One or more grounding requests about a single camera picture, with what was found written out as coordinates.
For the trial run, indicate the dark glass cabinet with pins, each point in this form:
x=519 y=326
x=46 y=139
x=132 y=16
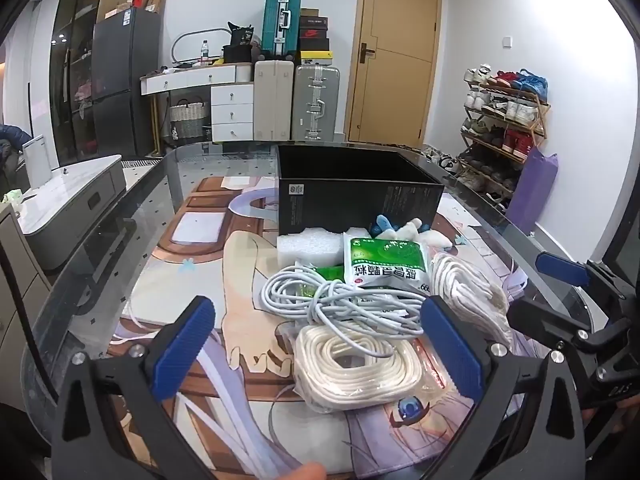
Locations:
x=75 y=60

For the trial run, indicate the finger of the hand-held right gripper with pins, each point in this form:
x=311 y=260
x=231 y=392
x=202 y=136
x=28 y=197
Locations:
x=550 y=317
x=560 y=266

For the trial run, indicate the white blue plush toy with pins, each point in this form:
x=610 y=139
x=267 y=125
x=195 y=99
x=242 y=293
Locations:
x=410 y=230

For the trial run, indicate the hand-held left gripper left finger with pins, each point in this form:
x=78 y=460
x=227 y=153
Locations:
x=185 y=345

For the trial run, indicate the brown shoe box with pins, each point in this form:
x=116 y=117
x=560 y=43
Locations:
x=310 y=12

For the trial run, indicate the dark blue jacket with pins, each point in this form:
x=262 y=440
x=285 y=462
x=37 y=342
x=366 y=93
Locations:
x=12 y=140

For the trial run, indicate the black cardboard box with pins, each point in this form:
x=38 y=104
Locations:
x=350 y=200

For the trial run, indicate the dark grey refrigerator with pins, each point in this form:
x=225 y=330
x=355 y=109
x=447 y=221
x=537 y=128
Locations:
x=125 y=85

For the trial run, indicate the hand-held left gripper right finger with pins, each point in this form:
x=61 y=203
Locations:
x=450 y=345

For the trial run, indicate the white light switch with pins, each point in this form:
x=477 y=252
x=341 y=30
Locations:
x=507 y=42

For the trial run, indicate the wicker basket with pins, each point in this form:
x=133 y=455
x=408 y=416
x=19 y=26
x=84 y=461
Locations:
x=189 y=122

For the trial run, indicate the pile of floor shoes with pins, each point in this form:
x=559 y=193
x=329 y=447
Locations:
x=440 y=157

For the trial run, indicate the beige suitcase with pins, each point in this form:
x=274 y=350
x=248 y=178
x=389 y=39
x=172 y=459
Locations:
x=272 y=100

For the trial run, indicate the teal suitcase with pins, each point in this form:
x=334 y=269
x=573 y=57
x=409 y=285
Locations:
x=280 y=20

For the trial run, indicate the white desk with drawers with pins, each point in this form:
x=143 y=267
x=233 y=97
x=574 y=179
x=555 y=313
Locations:
x=230 y=110

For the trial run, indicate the wooden shoe rack with shoes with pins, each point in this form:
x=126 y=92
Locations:
x=505 y=110

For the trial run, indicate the person's left hand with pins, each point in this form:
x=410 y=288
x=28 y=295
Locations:
x=305 y=472

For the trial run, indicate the beige drawer cabinet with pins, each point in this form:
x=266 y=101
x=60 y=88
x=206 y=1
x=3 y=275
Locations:
x=20 y=285

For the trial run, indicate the clear water bottle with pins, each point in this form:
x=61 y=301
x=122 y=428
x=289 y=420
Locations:
x=204 y=52

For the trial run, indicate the silver suitcase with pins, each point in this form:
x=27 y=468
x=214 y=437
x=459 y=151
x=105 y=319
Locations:
x=315 y=102

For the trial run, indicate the black red-logo shoe box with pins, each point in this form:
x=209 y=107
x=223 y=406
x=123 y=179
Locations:
x=314 y=34

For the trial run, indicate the white panel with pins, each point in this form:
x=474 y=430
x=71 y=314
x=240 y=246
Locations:
x=37 y=160

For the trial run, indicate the grey white low cabinet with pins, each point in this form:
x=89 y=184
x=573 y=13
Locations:
x=75 y=200

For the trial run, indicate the green white medicine packet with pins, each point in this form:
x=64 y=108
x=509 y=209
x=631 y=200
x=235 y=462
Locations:
x=327 y=276
x=385 y=260

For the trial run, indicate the black bag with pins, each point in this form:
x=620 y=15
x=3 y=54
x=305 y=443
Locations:
x=239 y=47

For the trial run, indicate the purple bag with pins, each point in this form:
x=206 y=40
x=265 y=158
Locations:
x=535 y=190

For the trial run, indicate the grey metal hoop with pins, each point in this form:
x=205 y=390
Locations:
x=176 y=45

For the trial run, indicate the wooden door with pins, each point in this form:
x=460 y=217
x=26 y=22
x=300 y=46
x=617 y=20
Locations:
x=395 y=60

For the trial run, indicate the printed desk mat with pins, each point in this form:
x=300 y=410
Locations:
x=200 y=270

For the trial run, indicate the white foam block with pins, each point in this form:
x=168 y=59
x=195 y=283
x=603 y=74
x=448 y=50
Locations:
x=310 y=247

